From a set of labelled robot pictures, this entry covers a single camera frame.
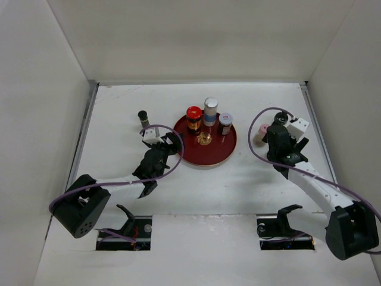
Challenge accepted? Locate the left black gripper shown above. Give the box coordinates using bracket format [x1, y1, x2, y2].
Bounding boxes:
[147, 133, 183, 179]

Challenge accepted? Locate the red cap sauce jar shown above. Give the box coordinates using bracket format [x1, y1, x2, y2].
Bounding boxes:
[186, 106, 202, 133]

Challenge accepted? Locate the pink cap bottle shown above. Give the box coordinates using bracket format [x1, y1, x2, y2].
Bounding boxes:
[253, 123, 269, 147]

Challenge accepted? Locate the black cap pepper bottle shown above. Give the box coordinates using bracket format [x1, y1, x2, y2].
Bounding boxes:
[138, 110, 150, 130]

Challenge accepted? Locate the white blue label bottle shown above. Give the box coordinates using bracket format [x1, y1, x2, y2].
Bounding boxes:
[203, 97, 218, 127]

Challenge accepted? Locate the red label lid jar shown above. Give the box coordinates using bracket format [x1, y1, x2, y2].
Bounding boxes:
[218, 113, 233, 136]

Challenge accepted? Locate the black cap white bottle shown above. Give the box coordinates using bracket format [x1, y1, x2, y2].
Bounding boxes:
[271, 111, 289, 126]

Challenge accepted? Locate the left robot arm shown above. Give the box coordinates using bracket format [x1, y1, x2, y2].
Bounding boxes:
[48, 131, 185, 238]

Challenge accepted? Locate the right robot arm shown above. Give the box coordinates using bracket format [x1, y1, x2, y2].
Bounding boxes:
[267, 125, 379, 260]

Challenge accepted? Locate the red round tray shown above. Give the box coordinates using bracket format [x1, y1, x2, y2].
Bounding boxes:
[174, 115, 238, 167]

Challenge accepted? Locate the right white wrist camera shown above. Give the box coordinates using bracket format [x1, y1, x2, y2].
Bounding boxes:
[286, 117, 310, 141]

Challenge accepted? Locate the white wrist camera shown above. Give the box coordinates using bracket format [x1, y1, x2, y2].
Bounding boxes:
[286, 117, 310, 141]
[142, 127, 164, 145]

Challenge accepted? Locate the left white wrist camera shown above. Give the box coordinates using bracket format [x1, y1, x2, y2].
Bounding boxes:
[142, 127, 164, 145]

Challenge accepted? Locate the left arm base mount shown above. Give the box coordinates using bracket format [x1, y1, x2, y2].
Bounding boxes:
[95, 204, 153, 251]

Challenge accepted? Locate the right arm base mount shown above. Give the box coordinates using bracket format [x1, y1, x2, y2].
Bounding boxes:
[257, 204, 315, 251]

